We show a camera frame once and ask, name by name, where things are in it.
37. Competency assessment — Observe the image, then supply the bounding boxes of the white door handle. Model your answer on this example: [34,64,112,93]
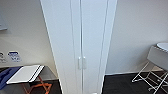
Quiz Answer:
[77,56,83,70]
[81,56,87,70]

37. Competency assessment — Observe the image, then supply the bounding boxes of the white wardrobe door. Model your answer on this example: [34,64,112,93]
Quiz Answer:
[79,0,110,94]
[40,0,82,94]

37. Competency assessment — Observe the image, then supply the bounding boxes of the white wardrobe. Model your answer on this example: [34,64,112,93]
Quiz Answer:
[39,0,118,94]

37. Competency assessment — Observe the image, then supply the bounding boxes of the orange folding legs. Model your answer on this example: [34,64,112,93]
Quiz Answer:
[21,75,53,94]

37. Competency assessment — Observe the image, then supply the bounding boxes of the pale blue padded board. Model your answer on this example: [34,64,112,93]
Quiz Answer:
[156,41,168,53]

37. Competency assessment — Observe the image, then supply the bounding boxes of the white wire rack legs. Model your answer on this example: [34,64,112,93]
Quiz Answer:
[131,60,168,93]

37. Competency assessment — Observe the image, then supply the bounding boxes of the small white wall sign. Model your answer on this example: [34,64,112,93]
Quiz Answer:
[0,51,8,64]

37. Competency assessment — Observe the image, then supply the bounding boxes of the grey wall panel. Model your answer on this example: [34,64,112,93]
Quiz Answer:
[0,11,8,32]

